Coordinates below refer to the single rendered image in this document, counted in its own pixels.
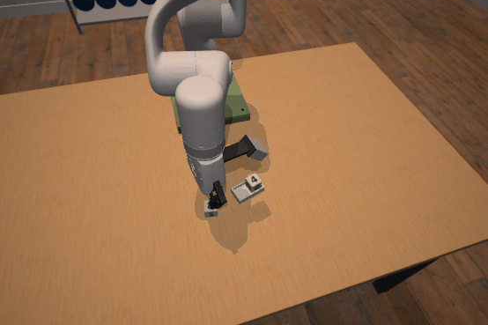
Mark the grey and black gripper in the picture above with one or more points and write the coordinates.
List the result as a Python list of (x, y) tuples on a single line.
[(210, 176)]

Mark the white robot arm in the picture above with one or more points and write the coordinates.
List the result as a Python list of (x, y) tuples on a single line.
[(200, 100)]

